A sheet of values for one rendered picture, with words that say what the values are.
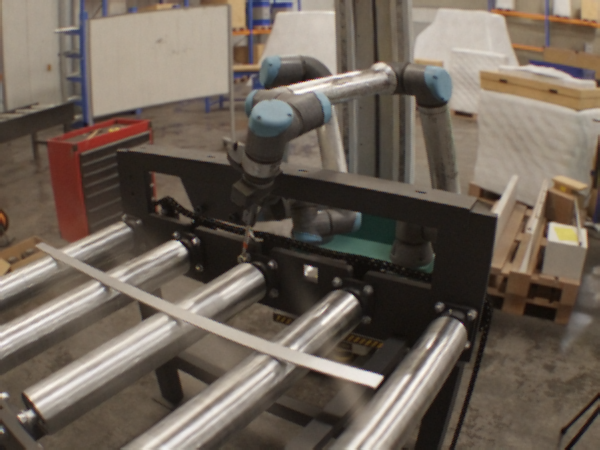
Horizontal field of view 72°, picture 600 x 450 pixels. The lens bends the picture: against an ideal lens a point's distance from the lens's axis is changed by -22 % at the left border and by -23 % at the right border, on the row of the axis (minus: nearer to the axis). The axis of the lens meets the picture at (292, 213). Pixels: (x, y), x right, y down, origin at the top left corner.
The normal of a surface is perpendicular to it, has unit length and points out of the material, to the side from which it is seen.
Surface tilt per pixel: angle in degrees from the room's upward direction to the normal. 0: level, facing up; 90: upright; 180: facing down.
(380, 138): 90
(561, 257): 90
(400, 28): 90
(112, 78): 90
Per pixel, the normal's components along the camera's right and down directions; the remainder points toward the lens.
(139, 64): 0.52, 0.30
